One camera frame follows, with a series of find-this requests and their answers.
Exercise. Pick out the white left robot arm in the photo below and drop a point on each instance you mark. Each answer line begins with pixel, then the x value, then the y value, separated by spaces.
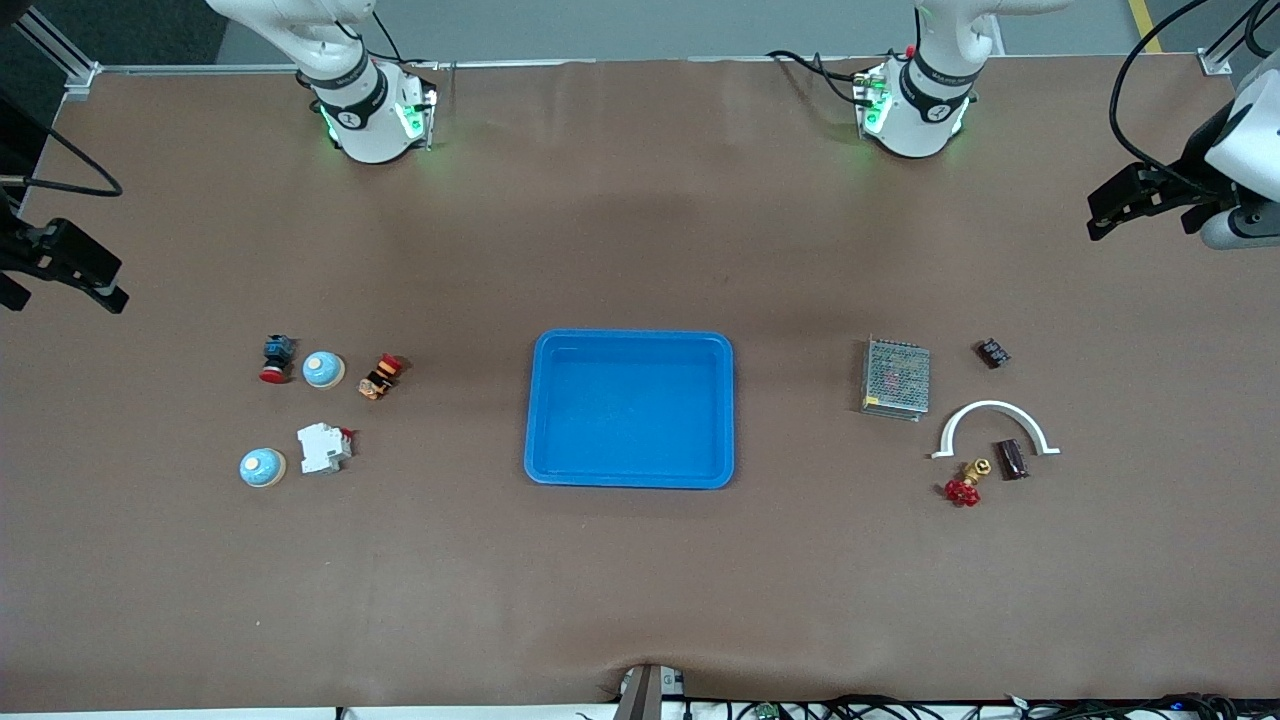
pixel 915 120

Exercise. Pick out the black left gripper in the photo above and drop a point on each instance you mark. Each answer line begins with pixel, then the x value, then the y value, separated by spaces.
pixel 1194 160

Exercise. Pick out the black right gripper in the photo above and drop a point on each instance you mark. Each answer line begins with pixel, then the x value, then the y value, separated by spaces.
pixel 18 247

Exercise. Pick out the aluminium table edge rail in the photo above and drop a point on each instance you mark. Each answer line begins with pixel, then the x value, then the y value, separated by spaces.
pixel 650 62

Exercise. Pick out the aluminium frame profile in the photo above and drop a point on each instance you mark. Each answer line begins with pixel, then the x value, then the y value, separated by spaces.
pixel 1215 62
pixel 60 55

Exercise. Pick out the long brown electrolytic capacitor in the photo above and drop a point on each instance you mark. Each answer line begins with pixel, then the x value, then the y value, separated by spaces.
pixel 1012 459

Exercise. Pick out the white arch-shaped bracket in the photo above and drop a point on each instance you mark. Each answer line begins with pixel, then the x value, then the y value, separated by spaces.
pixel 995 405

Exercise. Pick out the blue plastic tray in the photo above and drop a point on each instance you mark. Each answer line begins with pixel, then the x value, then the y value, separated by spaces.
pixel 630 410

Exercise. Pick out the red emergency stop button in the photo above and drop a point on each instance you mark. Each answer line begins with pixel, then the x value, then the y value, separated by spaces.
pixel 277 358

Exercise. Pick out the white circuit breaker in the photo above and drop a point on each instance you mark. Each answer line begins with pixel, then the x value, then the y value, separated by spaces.
pixel 322 448

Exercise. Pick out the blue bell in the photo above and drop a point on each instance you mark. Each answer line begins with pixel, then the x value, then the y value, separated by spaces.
pixel 323 369
pixel 262 467

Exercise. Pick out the orange and red switch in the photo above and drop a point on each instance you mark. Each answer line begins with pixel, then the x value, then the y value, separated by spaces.
pixel 380 377

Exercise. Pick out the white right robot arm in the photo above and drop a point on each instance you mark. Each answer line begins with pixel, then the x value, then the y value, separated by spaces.
pixel 365 120

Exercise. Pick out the short brown electrolytic capacitor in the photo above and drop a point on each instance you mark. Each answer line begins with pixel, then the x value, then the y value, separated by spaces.
pixel 993 353

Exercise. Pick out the metal mesh power supply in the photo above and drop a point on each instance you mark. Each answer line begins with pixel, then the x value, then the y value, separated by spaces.
pixel 896 378

